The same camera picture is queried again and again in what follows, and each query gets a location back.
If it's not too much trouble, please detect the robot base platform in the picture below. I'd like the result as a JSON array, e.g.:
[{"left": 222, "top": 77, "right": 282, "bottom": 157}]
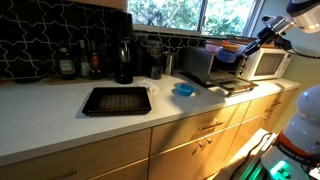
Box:
[{"left": 229, "top": 128, "right": 320, "bottom": 180}]

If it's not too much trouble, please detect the glass toaster oven door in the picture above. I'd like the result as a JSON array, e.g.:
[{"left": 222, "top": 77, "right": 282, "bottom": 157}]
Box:
[{"left": 206, "top": 75, "right": 260, "bottom": 98}]

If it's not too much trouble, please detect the wooden upper cabinet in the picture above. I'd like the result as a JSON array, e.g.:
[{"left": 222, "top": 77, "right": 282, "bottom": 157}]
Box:
[{"left": 71, "top": 0, "right": 128, "bottom": 11}]

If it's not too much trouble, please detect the wooden board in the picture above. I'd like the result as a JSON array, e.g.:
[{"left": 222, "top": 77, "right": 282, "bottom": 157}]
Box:
[{"left": 44, "top": 74, "right": 111, "bottom": 85}]

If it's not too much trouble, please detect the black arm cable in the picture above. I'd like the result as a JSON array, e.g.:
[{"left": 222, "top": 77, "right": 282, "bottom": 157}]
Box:
[{"left": 286, "top": 45, "right": 320, "bottom": 61}]

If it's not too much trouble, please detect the small blue bowl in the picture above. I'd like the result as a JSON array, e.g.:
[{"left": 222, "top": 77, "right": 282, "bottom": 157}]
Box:
[{"left": 175, "top": 83, "right": 196, "bottom": 98}]

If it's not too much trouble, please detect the kitchen window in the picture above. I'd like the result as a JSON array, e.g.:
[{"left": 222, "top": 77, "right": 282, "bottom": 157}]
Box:
[{"left": 126, "top": 0, "right": 264, "bottom": 38}]

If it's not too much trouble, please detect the metal bar drawer handle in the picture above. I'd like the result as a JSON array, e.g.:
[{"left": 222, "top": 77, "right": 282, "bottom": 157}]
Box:
[
  {"left": 49, "top": 168, "right": 78, "bottom": 180},
  {"left": 266, "top": 99, "right": 283, "bottom": 108},
  {"left": 196, "top": 119, "right": 224, "bottom": 132}
]

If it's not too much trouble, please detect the clear glass bottle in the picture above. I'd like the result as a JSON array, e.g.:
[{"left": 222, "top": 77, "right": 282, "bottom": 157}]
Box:
[{"left": 78, "top": 39, "right": 91, "bottom": 79}]

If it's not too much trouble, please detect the glass grinder jar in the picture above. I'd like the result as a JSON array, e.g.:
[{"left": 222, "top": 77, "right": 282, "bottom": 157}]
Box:
[{"left": 146, "top": 39, "right": 164, "bottom": 80}]

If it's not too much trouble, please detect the steel canister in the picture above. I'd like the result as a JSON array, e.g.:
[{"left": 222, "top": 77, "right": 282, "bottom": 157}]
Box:
[{"left": 162, "top": 51, "right": 178, "bottom": 76}]

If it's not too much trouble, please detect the tall black drink machine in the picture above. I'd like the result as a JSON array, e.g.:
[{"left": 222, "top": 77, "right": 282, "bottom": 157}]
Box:
[{"left": 111, "top": 11, "right": 135, "bottom": 85}]

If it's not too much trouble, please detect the dark bottle red label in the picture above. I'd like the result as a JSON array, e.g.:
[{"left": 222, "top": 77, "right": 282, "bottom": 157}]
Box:
[{"left": 89, "top": 40, "right": 103, "bottom": 80}]

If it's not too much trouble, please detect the blue mixing bowl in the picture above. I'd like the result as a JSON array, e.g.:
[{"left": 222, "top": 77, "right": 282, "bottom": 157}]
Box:
[{"left": 216, "top": 48, "right": 239, "bottom": 64}]

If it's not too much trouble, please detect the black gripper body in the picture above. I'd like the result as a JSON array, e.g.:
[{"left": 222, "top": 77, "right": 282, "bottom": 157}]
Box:
[{"left": 251, "top": 27, "right": 278, "bottom": 50}]

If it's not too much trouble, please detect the silver toaster oven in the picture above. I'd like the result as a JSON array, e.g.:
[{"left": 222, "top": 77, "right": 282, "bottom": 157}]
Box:
[{"left": 181, "top": 45, "right": 252, "bottom": 87}]

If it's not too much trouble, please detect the oven wire rack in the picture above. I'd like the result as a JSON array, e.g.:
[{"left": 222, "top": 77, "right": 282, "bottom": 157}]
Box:
[{"left": 208, "top": 70, "right": 248, "bottom": 84}]

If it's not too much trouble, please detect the black baking tray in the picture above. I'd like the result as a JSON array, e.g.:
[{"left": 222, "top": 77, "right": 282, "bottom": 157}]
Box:
[{"left": 81, "top": 86, "right": 153, "bottom": 117}]

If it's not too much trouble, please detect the pink plastic bowl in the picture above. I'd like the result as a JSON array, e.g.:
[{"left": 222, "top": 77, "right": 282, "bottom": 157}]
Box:
[{"left": 204, "top": 43, "right": 224, "bottom": 54}]

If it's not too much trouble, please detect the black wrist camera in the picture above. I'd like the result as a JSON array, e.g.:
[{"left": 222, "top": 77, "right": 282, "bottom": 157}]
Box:
[{"left": 274, "top": 36, "right": 293, "bottom": 52}]

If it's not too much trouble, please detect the dark bottle green label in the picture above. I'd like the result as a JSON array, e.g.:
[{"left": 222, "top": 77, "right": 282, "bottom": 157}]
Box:
[{"left": 57, "top": 41, "right": 77, "bottom": 81}]

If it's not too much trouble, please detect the white microwave oven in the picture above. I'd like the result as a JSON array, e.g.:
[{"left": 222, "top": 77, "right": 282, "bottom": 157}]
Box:
[{"left": 246, "top": 46, "right": 295, "bottom": 82}]

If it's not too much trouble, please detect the white crumpled paper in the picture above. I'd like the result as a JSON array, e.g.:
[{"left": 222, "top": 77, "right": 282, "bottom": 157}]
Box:
[{"left": 134, "top": 79, "right": 160, "bottom": 94}]

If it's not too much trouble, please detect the wooden base cabinet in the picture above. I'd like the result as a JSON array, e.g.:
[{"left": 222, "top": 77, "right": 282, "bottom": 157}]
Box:
[{"left": 0, "top": 88, "right": 298, "bottom": 180}]

